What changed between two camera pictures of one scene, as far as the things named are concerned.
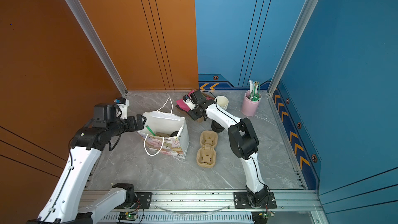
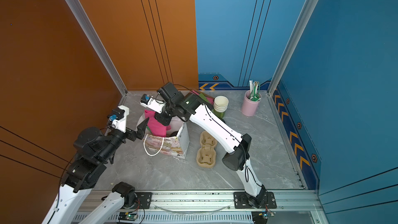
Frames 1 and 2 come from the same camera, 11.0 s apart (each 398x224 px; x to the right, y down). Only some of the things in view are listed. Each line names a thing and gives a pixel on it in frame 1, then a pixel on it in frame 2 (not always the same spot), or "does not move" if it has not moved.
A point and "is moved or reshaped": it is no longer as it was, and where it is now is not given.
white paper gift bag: x=164 y=133 does not move
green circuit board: x=124 y=215 does not move
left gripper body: x=129 y=125 to x=130 y=135
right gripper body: x=195 y=113 to x=168 y=112
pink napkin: x=181 y=104 is moved or reshaped
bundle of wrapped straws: x=254 y=87 does not move
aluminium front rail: x=223 y=207 does not move
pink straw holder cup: x=249 y=107 does not move
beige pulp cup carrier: x=206 y=156 does not move
